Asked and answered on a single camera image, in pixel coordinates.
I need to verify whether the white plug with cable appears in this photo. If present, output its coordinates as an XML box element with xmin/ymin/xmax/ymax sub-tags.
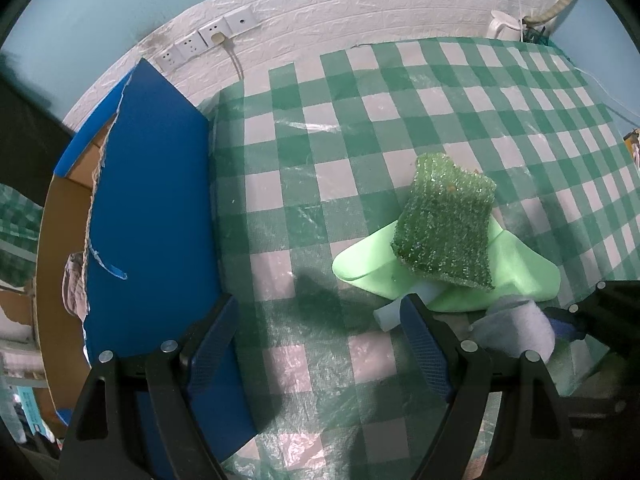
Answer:
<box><xmin>210</xmin><ymin>32</ymin><xmax>247</xmax><ymax>82</ymax></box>

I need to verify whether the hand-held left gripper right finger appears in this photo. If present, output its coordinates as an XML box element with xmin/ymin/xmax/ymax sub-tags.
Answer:
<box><xmin>399</xmin><ymin>292</ymin><xmax>583</xmax><ymax>480</ymax></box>

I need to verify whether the green checkered cloth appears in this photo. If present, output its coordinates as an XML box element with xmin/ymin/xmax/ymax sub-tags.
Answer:
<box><xmin>0</xmin><ymin>184</ymin><xmax>45</xmax><ymax>287</ymax></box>

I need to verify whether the light green dustpan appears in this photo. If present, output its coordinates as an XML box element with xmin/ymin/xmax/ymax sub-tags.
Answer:
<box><xmin>332</xmin><ymin>212</ymin><xmax>560</xmax><ymax>314</ymax></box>

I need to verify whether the teal box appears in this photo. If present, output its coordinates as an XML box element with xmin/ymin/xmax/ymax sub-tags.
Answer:
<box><xmin>14</xmin><ymin>385</ymin><xmax>52</xmax><ymax>442</ymax></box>

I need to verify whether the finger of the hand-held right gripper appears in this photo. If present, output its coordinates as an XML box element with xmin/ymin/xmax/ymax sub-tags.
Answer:
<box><xmin>565</xmin><ymin>396</ymin><xmax>640</xmax><ymax>432</ymax></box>
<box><xmin>542</xmin><ymin>280</ymin><xmax>640</xmax><ymax>361</ymax></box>

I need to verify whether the dark jacket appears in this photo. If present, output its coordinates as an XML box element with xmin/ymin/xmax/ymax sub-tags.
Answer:
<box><xmin>0</xmin><ymin>55</ymin><xmax>76</xmax><ymax>192</ymax></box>

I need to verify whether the grey white cloth roll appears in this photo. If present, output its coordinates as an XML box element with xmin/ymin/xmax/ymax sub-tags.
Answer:
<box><xmin>470</xmin><ymin>297</ymin><xmax>557</xmax><ymax>362</ymax></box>

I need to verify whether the green glittery sponge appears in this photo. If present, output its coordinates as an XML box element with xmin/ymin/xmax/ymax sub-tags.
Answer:
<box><xmin>390</xmin><ymin>152</ymin><xmax>497</xmax><ymax>292</ymax></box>

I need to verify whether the white electric kettle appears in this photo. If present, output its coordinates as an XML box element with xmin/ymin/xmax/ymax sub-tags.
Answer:
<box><xmin>487</xmin><ymin>9</ymin><xmax>527</xmax><ymax>41</ymax></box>

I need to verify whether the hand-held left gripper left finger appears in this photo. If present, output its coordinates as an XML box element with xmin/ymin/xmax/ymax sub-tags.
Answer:
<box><xmin>57</xmin><ymin>294</ymin><xmax>241</xmax><ymax>480</ymax></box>

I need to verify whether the beige plush sock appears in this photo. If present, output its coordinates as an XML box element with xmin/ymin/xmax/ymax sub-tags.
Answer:
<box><xmin>61</xmin><ymin>252</ymin><xmax>92</xmax><ymax>322</ymax></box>

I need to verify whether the green checkered tablecloth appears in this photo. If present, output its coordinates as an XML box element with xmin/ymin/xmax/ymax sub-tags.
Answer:
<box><xmin>195</xmin><ymin>37</ymin><xmax>640</xmax><ymax>480</ymax></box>

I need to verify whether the blue cardboard box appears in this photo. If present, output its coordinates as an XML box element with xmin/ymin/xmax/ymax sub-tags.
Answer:
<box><xmin>32</xmin><ymin>57</ymin><xmax>258</xmax><ymax>467</ymax></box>

